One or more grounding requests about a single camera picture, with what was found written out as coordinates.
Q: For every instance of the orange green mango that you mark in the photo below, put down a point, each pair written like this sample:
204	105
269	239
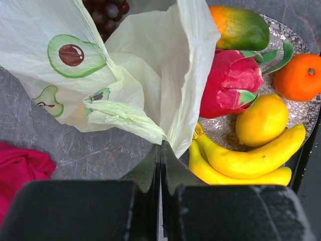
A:
240	29

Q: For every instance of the pale green plastic bag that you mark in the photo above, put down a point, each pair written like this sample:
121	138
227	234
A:
147	78

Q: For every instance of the red dragon fruit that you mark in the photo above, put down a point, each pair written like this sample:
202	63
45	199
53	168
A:
235	78

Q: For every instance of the orange tangerine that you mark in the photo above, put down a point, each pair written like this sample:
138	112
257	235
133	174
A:
299	79

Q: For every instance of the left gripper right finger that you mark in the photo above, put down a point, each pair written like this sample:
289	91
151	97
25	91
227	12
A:
173	175

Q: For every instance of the red cloth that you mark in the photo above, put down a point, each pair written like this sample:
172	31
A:
18	167

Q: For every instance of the yellow lemon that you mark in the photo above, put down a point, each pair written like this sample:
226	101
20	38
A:
262	122

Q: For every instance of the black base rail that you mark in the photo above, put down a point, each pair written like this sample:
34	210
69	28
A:
306	184

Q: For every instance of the red grape bunch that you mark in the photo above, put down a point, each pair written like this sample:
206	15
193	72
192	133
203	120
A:
106	14

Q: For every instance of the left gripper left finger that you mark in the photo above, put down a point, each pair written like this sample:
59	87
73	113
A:
143	213

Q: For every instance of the yellow banana bunch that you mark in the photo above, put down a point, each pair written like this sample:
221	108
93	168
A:
216	165

